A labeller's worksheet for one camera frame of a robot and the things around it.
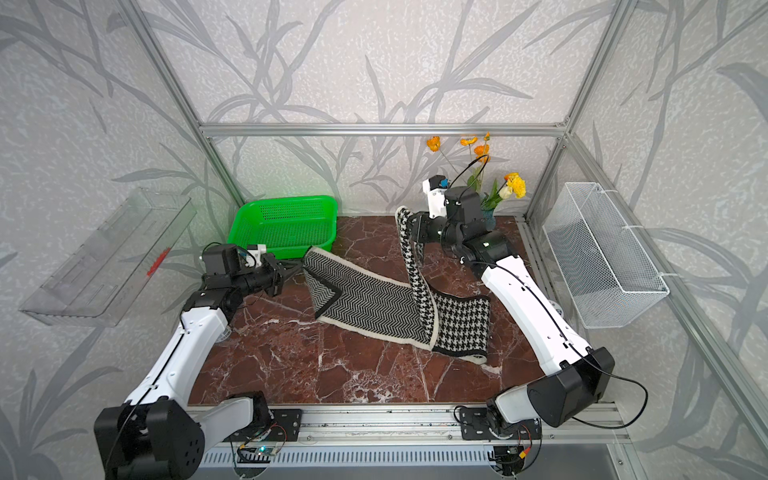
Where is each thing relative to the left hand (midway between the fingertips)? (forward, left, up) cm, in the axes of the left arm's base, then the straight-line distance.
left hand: (302, 263), depth 77 cm
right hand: (+6, -27, +12) cm, 30 cm away
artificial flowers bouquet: (+24, -59, +6) cm, 64 cm away
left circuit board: (-38, +6, -24) cm, 45 cm away
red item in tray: (-5, +30, +7) cm, 31 cm away
